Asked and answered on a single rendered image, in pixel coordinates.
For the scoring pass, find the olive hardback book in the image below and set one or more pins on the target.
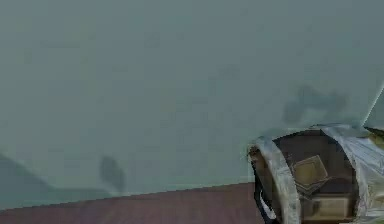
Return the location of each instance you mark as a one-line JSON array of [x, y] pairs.
[[309, 172]]

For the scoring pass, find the beige flat book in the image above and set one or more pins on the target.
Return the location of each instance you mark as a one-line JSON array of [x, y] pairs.
[[328, 207]]

